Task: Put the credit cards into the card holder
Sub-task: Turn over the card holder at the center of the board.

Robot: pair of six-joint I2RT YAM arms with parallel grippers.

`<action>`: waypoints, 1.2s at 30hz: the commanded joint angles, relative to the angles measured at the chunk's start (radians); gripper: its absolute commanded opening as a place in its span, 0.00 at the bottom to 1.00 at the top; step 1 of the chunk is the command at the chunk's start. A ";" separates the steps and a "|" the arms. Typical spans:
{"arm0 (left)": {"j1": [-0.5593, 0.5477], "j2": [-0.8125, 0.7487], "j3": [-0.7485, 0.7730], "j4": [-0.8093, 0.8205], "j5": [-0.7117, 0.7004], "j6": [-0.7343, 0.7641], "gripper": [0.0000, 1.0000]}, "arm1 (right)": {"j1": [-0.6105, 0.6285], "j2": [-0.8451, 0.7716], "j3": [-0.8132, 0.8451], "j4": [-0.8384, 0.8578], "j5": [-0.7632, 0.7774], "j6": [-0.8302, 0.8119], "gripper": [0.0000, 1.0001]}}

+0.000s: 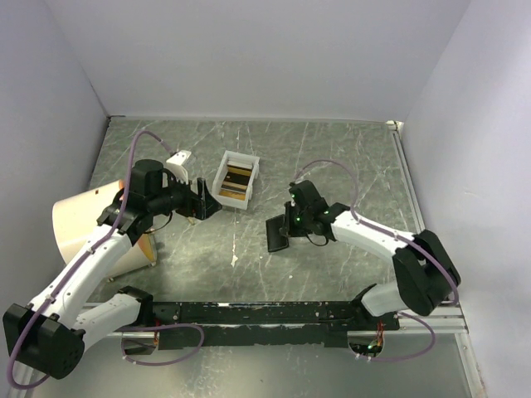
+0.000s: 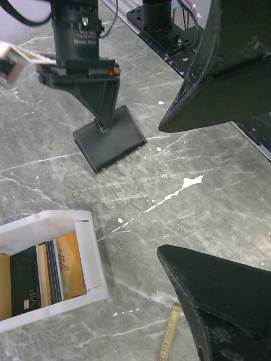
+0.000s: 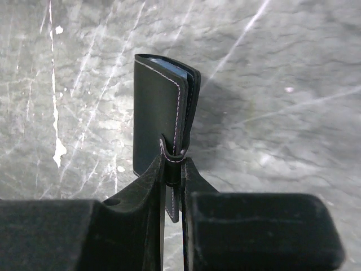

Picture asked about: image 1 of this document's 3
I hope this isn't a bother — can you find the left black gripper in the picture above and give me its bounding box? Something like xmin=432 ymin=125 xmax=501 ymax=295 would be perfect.
xmin=149 ymin=169 xmax=222 ymax=221

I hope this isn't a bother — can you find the black leather card holder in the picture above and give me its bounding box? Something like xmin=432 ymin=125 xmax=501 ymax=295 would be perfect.
xmin=265 ymin=215 xmax=289 ymax=253

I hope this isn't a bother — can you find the white card tray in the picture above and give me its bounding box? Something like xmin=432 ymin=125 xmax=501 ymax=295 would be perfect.
xmin=212 ymin=151 xmax=260 ymax=210

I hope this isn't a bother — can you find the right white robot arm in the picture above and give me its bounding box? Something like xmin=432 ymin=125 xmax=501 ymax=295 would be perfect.
xmin=265 ymin=181 xmax=461 ymax=330

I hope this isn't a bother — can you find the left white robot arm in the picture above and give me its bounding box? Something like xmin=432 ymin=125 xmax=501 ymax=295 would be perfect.
xmin=2 ymin=159 xmax=222 ymax=387

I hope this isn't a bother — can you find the gold credit card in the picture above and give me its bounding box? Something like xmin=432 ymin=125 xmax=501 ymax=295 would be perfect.
xmin=219 ymin=187 xmax=246 ymax=201

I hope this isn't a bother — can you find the black VIP credit card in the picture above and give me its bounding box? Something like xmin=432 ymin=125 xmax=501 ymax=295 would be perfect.
xmin=222 ymin=167 xmax=252 ymax=190

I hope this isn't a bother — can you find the white card stack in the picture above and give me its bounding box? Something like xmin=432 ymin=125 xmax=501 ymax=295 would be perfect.
xmin=227 ymin=156 xmax=254 ymax=170

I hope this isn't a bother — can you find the beige cylindrical lamp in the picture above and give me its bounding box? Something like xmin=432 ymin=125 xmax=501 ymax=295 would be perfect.
xmin=51 ymin=178 xmax=158 ymax=278

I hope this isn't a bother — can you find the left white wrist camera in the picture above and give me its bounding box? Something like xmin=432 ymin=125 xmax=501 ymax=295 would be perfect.
xmin=165 ymin=150 xmax=192 ymax=184

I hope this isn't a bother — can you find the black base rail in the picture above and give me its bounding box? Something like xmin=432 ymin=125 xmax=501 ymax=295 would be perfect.
xmin=147 ymin=300 xmax=399 ymax=350

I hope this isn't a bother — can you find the right side aluminium rail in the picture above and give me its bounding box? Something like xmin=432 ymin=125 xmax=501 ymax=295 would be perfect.
xmin=386 ymin=120 xmax=425 ymax=232

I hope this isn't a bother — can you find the aluminium frame rail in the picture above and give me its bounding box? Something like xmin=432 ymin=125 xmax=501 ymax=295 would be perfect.
xmin=79 ymin=303 xmax=468 ymax=336

